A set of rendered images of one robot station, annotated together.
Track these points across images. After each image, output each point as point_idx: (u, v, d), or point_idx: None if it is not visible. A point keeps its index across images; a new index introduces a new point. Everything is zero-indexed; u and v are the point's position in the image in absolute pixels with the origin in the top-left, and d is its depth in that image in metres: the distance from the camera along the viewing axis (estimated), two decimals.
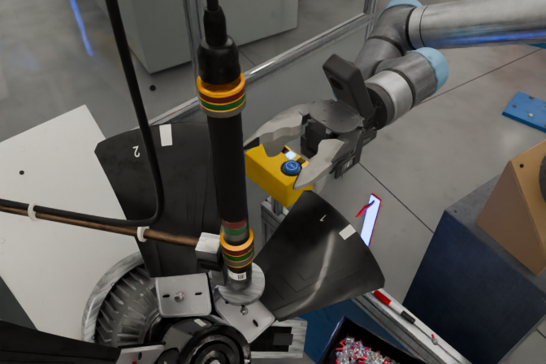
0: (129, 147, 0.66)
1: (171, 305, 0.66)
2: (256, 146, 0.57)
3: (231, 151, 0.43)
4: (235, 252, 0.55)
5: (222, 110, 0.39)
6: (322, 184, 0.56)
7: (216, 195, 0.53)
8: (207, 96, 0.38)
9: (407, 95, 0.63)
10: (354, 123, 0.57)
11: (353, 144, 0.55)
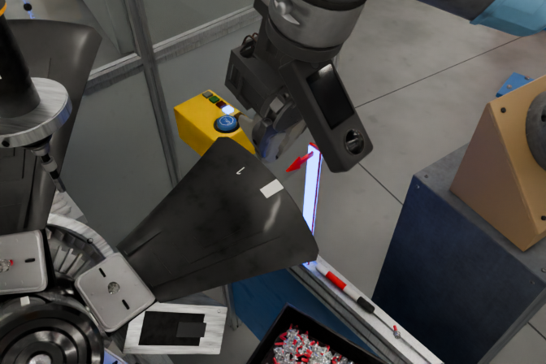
0: None
1: None
2: None
3: None
4: None
5: None
6: None
7: None
8: None
9: None
10: None
11: None
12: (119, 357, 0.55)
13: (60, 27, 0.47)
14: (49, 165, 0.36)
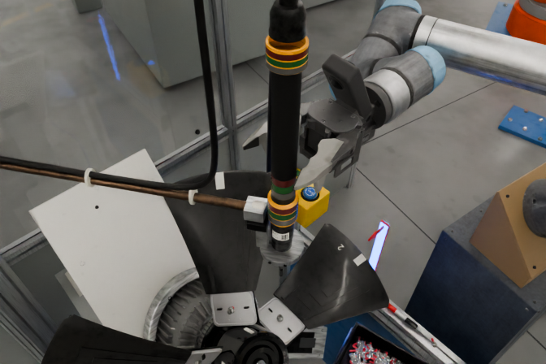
0: (340, 242, 1.01)
1: (266, 316, 0.88)
2: (255, 146, 0.57)
3: (291, 109, 0.47)
4: (283, 210, 0.59)
5: (288, 67, 0.43)
6: (322, 183, 0.56)
7: (266, 157, 0.57)
8: (277, 54, 0.42)
9: (405, 94, 0.63)
10: (353, 123, 0.57)
11: (352, 143, 0.55)
12: None
13: (381, 287, 0.98)
14: (283, 266, 0.72)
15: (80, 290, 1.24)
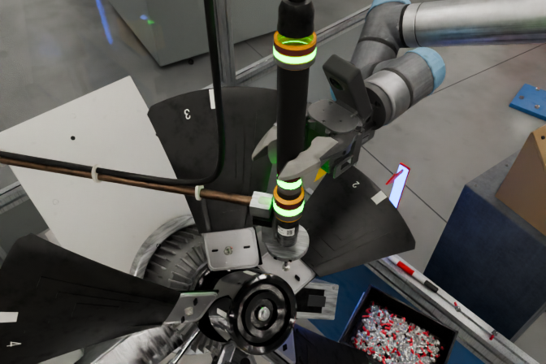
0: (354, 179, 0.87)
1: (270, 264, 0.76)
2: (265, 155, 0.55)
3: (298, 104, 0.48)
4: (288, 205, 0.60)
5: (296, 62, 0.43)
6: (312, 179, 0.57)
7: (277, 155, 0.57)
8: (285, 49, 0.43)
9: (405, 95, 0.63)
10: (353, 123, 0.57)
11: (346, 145, 0.55)
12: None
13: (405, 227, 0.84)
14: None
15: None
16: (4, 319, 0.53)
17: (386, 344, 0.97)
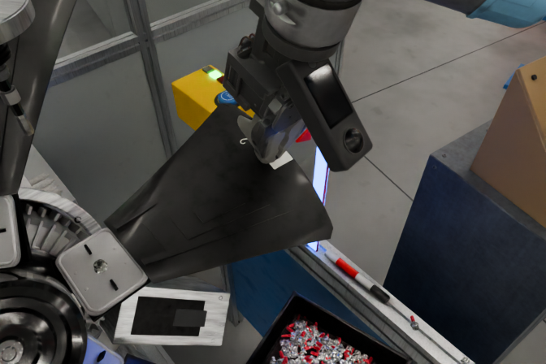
0: None
1: (77, 262, 0.46)
2: None
3: None
4: None
5: None
6: None
7: None
8: None
9: None
10: None
11: None
12: None
13: (318, 204, 0.54)
14: (14, 93, 0.29)
15: None
16: None
17: None
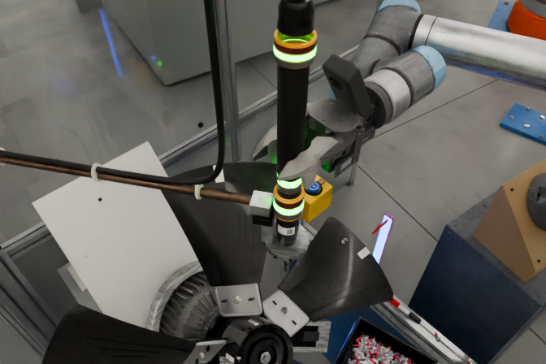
0: None
1: None
2: (265, 155, 0.55)
3: (298, 102, 0.48)
4: (288, 205, 0.59)
5: (296, 61, 0.43)
6: (313, 179, 0.57)
7: (277, 154, 0.57)
8: (285, 47, 0.43)
9: (405, 94, 0.63)
10: (353, 123, 0.57)
11: (346, 145, 0.55)
12: None
13: None
14: None
15: (82, 284, 1.24)
16: None
17: None
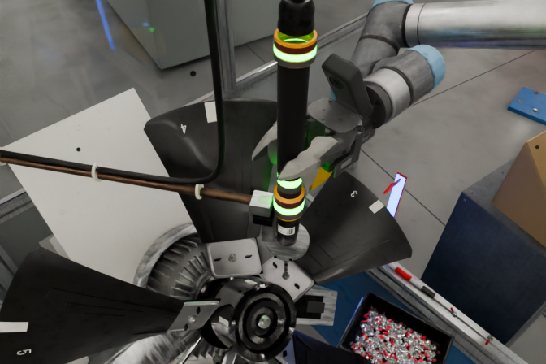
0: None
1: None
2: (265, 155, 0.55)
3: (298, 102, 0.48)
4: (288, 205, 0.59)
5: (296, 60, 0.43)
6: (313, 179, 0.57)
7: (277, 154, 0.57)
8: (285, 47, 0.43)
9: (405, 93, 0.63)
10: (353, 123, 0.57)
11: (346, 144, 0.55)
12: (179, 330, 0.70)
13: None
14: (283, 260, 0.73)
15: (65, 257, 1.14)
16: (209, 114, 0.70)
17: (383, 349, 1.00)
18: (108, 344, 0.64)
